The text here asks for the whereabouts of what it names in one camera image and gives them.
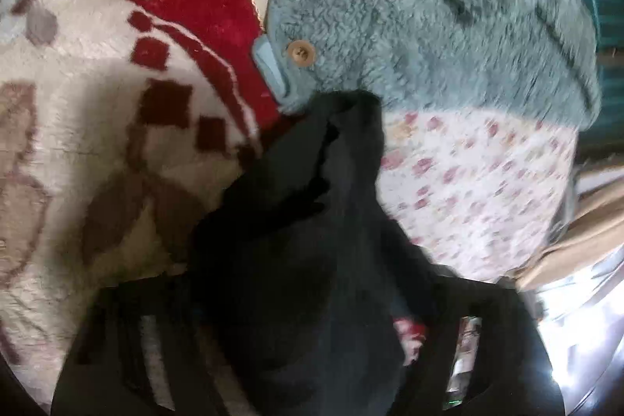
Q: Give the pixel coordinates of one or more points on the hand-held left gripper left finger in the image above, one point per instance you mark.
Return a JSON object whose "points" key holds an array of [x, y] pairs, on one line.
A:
{"points": [[183, 338]]}

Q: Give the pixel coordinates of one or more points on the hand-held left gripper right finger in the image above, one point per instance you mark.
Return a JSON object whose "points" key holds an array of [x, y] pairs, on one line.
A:
{"points": [[429, 348]]}

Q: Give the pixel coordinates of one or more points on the black pants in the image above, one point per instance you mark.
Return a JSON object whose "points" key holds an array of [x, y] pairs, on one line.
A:
{"points": [[302, 250]]}

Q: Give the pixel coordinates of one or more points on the floral quilt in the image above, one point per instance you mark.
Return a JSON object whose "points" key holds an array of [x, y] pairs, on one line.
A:
{"points": [[463, 201]]}

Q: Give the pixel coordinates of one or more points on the red and white floral blanket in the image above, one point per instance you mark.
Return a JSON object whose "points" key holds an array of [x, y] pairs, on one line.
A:
{"points": [[73, 55]]}

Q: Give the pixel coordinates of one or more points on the teal fleece jacket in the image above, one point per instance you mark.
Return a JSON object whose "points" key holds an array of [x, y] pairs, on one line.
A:
{"points": [[414, 6]]}

